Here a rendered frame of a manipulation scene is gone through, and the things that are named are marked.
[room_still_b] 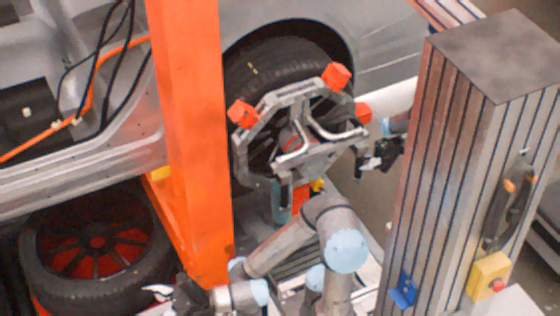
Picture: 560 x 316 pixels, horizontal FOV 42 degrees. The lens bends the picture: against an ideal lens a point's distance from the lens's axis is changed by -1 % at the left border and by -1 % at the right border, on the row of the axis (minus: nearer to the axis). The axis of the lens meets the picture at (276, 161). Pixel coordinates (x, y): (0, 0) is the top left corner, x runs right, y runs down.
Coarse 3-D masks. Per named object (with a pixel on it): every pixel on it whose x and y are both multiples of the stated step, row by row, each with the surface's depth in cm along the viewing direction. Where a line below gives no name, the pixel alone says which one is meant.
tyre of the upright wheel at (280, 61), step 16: (256, 48) 293; (272, 48) 292; (288, 48) 293; (304, 48) 297; (320, 48) 308; (224, 64) 295; (240, 64) 291; (256, 64) 288; (272, 64) 286; (288, 64) 285; (304, 64) 287; (320, 64) 291; (224, 80) 291; (240, 80) 287; (256, 80) 283; (272, 80) 283; (288, 80) 287; (304, 80) 291; (224, 96) 289; (240, 96) 283; (256, 96) 284; (352, 96) 312; (336, 128) 321; (272, 176) 323
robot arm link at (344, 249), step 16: (336, 208) 198; (352, 208) 201; (320, 224) 198; (336, 224) 195; (352, 224) 195; (336, 240) 192; (352, 240) 191; (320, 256) 203; (336, 256) 192; (352, 256) 193; (336, 272) 196; (352, 272) 205; (336, 288) 208; (320, 304) 223; (336, 304) 213; (352, 304) 224
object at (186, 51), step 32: (160, 0) 189; (192, 0) 194; (160, 32) 201; (192, 32) 201; (160, 64) 214; (192, 64) 208; (160, 96) 229; (192, 96) 216; (192, 128) 225; (224, 128) 232; (192, 160) 235; (224, 160) 242; (192, 192) 245; (224, 192) 253; (192, 224) 256; (224, 224) 265; (192, 256) 274; (224, 256) 278
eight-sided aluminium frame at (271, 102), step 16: (320, 80) 288; (272, 96) 282; (288, 96) 282; (304, 96) 285; (336, 96) 294; (272, 112) 282; (352, 112) 305; (240, 128) 287; (256, 128) 284; (352, 128) 312; (240, 144) 285; (240, 160) 292; (240, 176) 299; (256, 176) 310; (320, 176) 324
